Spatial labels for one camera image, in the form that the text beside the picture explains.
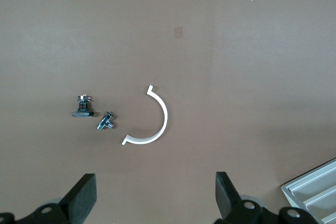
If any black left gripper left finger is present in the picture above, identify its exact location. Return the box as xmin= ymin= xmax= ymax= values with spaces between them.
xmin=0 ymin=173 xmax=97 ymax=224

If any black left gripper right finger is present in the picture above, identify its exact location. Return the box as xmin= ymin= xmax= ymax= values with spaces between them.
xmin=215 ymin=172 xmax=322 ymax=224

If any white plastic drawer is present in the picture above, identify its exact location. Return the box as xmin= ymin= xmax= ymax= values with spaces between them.
xmin=288 ymin=165 xmax=336 ymax=205
xmin=320 ymin=209 xmax=336 ymax=224
xmin=303 ymin=186 xmax=336 ymax=221

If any white drawer cabinet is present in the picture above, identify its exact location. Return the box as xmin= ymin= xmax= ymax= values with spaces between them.
xmin=281 ymin=157 xmax=336 ymax=224

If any small metal connector part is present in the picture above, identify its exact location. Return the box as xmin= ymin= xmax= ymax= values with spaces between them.
xmin=96 ymin=111 xmax=116 ymax=131

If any black flat-head switch component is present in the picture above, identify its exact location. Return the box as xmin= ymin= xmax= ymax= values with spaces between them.
xmin=71 ymin=94 xmax=95 ymax=119

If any white plastic half ring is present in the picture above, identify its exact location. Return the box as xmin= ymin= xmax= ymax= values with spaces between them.
xmin=121 ymin=84 xmax=169 ymax=146

